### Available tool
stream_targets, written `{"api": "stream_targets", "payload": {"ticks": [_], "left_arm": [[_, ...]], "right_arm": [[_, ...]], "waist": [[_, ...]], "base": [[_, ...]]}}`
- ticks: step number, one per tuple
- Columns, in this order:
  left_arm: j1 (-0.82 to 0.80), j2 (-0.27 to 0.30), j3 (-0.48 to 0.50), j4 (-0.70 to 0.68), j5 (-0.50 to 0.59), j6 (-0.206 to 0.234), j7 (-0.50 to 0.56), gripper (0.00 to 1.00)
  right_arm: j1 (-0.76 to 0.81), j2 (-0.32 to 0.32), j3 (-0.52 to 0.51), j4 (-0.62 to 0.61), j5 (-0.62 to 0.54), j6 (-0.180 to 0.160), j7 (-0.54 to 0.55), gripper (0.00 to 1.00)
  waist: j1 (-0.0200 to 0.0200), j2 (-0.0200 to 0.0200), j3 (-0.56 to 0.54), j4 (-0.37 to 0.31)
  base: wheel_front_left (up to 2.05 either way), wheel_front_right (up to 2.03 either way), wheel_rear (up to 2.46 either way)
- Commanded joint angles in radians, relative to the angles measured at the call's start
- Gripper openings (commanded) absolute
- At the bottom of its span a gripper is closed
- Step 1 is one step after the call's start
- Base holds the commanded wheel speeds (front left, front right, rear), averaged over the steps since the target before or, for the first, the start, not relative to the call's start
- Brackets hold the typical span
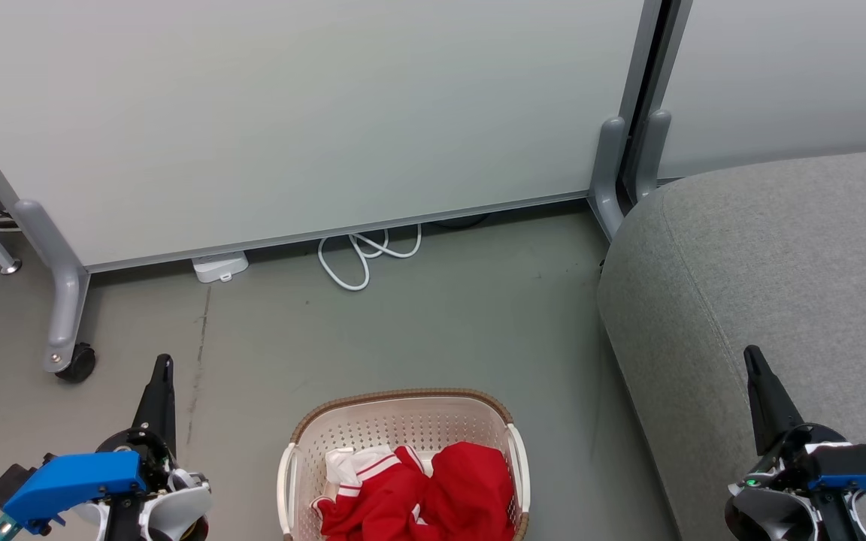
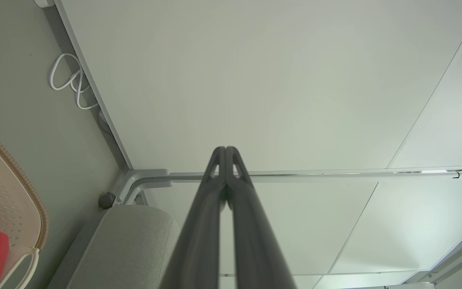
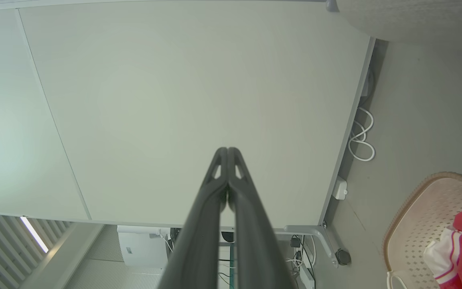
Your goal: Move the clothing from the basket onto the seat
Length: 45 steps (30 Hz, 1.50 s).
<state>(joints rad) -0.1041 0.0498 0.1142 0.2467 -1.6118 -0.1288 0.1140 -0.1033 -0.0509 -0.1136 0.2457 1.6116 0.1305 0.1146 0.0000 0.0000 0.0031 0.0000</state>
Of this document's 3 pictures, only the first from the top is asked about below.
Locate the large white partition panel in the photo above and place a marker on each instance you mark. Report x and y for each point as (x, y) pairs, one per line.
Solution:
(290, 113)

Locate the grey partition foot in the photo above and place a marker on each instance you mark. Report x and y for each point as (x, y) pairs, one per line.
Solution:
(606, 173)
(651, 150)

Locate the beige perforated laundry basket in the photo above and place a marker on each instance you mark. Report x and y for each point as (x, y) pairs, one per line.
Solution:
(403, 421)

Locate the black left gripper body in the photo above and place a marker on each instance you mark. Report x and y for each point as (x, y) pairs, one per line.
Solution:
(177, 511)

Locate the plain red garment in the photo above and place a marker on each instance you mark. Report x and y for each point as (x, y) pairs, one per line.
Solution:
(470, 488)

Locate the red garment with white trim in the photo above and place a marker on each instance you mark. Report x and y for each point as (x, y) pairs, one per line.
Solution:
(373, 503)

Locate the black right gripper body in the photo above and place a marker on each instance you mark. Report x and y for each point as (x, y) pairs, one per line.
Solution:
(779, 511)

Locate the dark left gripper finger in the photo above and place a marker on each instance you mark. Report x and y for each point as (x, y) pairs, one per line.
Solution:
(161, 398)

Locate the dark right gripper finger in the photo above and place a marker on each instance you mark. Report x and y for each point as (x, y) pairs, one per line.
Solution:
(770, 406)

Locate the narrow white partition panel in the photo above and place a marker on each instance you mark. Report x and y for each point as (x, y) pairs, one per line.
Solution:
(779, 75)

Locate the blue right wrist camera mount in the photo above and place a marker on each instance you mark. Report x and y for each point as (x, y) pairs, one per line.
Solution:
(861, 466)

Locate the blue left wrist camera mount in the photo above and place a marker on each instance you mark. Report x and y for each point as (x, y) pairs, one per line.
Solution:
(72, 481)

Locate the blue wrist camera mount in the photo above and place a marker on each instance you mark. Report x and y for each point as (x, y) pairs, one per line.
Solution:
(861, 466)
(72, 481)

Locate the grey partition leg with caster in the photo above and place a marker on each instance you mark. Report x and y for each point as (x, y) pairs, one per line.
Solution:
(65, 300)

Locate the grey fabric sofa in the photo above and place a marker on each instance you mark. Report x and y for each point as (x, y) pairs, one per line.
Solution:
(779, 263)

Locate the white power adapter box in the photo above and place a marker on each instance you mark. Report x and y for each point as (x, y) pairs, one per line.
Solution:
(219, 267)

